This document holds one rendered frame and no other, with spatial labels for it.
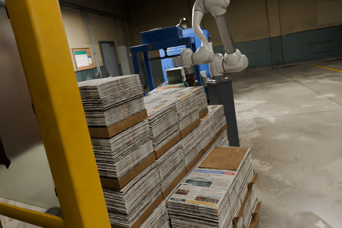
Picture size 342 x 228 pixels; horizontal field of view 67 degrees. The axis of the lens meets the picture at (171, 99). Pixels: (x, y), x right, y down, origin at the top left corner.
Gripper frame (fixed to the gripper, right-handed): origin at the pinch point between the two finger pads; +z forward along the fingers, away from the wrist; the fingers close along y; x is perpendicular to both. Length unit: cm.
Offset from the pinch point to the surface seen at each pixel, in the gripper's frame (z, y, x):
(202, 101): 0.5, 14.7, -14.5
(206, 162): 36, 25, -46
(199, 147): 28, 19, -41
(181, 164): 27, 19, -69
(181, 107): -6, 19, -58
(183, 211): 41, 29, -93
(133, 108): -18, 18, -104
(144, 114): -13, 19, -97
